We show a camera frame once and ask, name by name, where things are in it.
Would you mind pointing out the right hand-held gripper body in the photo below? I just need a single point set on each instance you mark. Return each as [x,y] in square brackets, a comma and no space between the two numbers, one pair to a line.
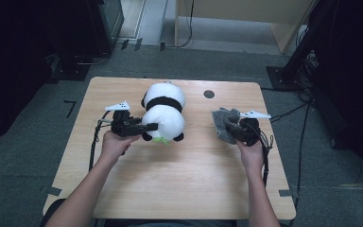
[249,132]

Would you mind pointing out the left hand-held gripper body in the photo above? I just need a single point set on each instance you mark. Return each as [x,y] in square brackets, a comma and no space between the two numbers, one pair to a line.
[123,124]

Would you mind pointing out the grey fuzzy cloth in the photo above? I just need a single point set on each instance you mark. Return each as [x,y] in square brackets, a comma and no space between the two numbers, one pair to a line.
[222,126]

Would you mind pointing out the panda plush toy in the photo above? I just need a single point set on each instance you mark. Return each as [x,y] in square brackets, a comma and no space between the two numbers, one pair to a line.
[164,116]

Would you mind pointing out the person's left hand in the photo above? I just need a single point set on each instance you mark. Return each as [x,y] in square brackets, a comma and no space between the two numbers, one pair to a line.
[116,146]

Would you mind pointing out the person's right hand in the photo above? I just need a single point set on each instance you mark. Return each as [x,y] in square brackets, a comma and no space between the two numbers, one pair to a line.
[252,157]

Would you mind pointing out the dark round table grommet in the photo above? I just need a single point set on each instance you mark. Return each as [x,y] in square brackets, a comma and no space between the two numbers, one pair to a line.
[209,94]

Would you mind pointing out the black angled tape mark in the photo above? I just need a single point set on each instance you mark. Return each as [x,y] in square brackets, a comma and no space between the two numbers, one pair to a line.
[71,108]

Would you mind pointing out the black metal stand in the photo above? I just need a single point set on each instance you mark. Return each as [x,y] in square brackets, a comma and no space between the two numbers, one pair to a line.
[291,72]

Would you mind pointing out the black stand base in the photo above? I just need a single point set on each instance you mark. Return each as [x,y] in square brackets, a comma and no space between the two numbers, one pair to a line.
[71,71]

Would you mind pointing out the dark floor tape piece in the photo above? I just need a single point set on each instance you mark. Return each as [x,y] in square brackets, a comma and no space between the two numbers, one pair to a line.
[162,46]
[138,44]
[124,44]

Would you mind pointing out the person's dark clothing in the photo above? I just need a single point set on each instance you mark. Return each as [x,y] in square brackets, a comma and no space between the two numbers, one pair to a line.
[170,223]

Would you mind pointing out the black chair armrest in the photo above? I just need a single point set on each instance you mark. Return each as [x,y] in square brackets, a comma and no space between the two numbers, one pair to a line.
[48,214]

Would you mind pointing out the black curtain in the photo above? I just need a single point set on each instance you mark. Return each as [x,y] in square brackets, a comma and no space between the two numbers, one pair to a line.
[356,78]
[9,63]

